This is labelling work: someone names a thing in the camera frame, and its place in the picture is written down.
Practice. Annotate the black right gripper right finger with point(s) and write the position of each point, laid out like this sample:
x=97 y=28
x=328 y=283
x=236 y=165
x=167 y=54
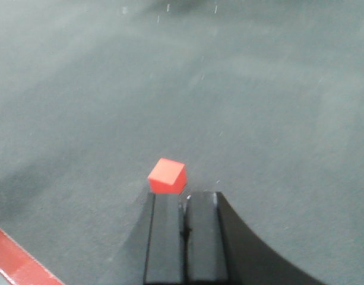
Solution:
x=222 y=249

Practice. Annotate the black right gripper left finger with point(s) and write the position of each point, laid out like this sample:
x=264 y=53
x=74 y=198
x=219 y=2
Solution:
x=153 y=251

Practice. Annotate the red magnetic cube block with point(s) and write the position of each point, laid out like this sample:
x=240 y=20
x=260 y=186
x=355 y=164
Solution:
x=168 y=177

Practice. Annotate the red tape strip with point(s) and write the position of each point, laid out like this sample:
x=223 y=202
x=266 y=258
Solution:
x=17 y=266

